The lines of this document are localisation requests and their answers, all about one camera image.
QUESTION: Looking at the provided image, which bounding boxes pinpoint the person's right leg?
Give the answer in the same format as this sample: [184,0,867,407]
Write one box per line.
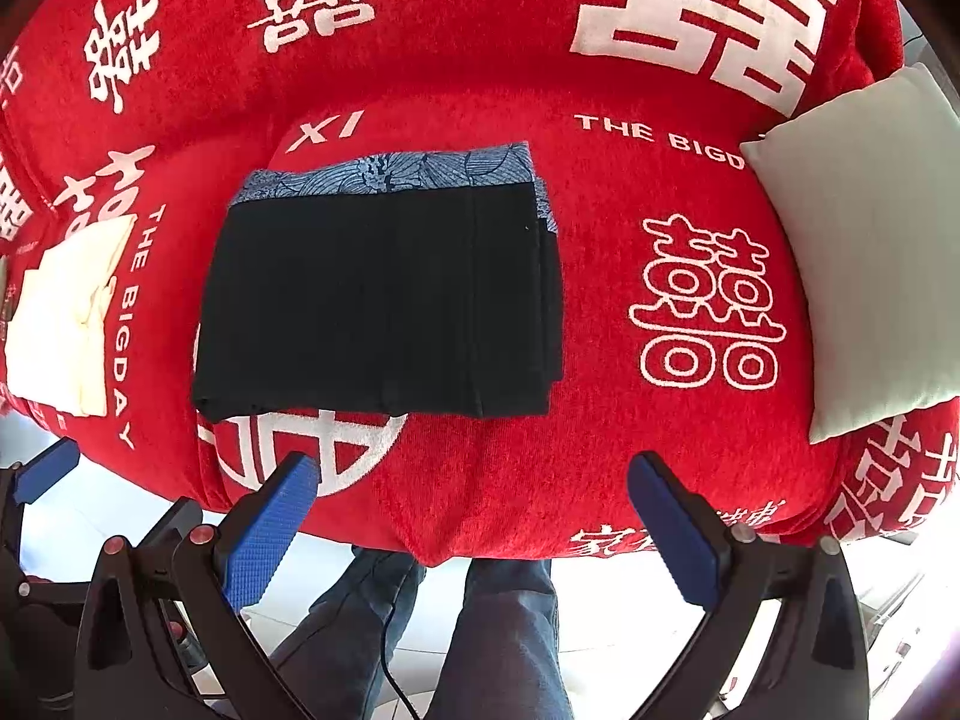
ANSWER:
[431,556,572,720]

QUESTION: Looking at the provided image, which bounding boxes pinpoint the red printed blanket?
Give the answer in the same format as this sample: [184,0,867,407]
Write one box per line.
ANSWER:
[0,0,960,567]

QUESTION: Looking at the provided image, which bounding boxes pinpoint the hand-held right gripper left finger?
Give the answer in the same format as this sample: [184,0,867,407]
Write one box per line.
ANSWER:
[75,452,320,720]

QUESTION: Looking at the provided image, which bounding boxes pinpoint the person's left leg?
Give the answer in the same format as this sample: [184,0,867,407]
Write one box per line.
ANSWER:
[268,546,428,720]

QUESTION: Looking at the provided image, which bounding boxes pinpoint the black pants with blue waistband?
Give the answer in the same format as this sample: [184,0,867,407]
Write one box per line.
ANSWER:
[191,139,567,423]

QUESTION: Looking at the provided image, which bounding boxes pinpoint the black cable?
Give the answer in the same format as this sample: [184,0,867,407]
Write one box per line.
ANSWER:
[379,611,425,720]

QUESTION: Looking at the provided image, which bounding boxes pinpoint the folded cream cloth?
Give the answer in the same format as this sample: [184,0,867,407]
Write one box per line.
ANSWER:
[6,216,137,419]

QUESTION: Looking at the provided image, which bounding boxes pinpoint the pale green cushion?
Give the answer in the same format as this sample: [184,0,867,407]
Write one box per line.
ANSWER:
[739,62,960,445]

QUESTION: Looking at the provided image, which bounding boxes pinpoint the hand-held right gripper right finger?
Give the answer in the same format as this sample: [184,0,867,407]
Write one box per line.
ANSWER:
[628,452,871,720]

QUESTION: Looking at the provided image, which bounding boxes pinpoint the person's leg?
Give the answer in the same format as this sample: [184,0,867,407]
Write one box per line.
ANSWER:
[431,556,572,720]
[268,546,428,720]

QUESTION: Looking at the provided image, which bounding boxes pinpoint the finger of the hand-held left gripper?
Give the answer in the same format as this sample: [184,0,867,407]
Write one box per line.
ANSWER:
[139,499,205,550]
[0,439,81,586]

